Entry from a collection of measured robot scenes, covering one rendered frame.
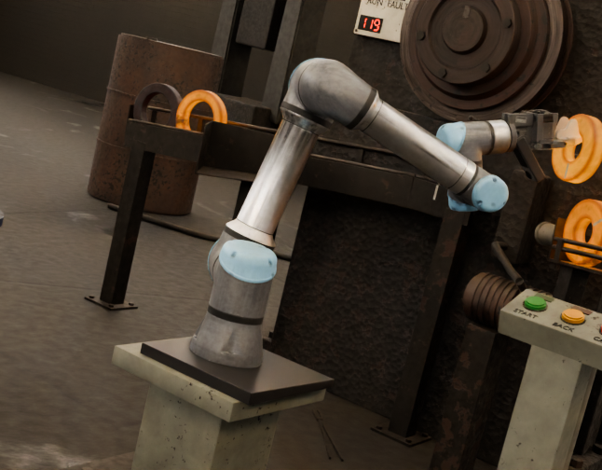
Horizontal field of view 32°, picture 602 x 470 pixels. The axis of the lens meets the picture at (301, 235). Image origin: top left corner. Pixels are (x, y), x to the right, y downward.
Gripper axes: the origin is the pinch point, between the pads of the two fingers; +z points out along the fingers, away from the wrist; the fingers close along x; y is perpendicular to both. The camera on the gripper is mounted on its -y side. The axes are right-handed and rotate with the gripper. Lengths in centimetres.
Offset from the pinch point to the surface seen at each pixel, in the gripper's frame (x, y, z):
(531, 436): -51, -44, -41
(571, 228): 4.5, -22.2, 2.1
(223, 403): -28, -39, -93
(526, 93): 32.8, 6.8, 5.0
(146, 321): 122, -74, -80
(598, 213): -3.7, -16.6, 3.5
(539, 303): -44, -21, -37
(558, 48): 28.5, 18.3, 11.2
